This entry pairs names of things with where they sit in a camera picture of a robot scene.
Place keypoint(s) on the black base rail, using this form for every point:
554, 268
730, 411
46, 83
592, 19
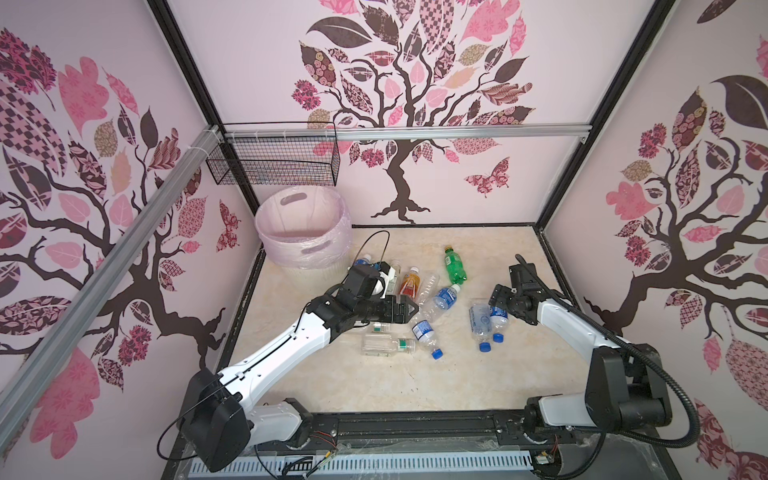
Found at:
560, 452

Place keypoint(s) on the orange red drink bottle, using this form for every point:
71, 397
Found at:
410, 283

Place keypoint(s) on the clear square bottle upper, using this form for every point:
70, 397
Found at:
377, 328

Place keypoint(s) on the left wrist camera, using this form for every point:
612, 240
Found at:
389, 274

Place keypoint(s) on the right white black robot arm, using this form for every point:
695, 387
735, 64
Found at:
624, 392

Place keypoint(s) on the aluminium rail back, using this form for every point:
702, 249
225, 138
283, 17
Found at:
414, 133

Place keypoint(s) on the clear ribbed bottle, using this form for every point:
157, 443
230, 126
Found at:
427, 288

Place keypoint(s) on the aluminium rail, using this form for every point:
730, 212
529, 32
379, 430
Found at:
414, 133
24, 390

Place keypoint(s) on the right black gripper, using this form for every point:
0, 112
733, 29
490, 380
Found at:
498, 296

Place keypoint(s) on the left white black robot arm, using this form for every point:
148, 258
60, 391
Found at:
221, 414

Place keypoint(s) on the aluminium rail left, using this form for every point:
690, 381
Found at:
24, 390

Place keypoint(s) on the clear square bottle lower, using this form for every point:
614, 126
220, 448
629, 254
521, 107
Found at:
382, 344

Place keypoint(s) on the white slotted cable duct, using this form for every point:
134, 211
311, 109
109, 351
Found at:
359, 465

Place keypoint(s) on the dark green bottle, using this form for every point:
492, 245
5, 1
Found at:
454, 266

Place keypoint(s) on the pink plastic bin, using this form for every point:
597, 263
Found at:
305, 227

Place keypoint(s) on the black wire basket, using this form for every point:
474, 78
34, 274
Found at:
285, 153

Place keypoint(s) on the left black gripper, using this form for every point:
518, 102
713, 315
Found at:
390, 314

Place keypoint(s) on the clear square bottle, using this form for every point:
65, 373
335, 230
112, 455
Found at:
382, 344
377, 328

